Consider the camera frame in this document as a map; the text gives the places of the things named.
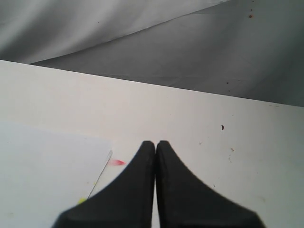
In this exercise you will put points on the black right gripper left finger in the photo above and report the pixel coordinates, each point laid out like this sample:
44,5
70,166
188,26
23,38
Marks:
125,203

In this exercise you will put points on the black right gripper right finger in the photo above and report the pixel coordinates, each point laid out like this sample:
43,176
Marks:
184,201

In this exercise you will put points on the yellow sticky tab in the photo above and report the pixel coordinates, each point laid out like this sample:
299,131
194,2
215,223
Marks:
82,201

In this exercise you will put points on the white paper stack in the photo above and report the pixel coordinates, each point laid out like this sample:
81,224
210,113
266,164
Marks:
43,173

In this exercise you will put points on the white backdrop cloth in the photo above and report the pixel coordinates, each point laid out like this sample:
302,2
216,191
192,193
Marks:
245,48

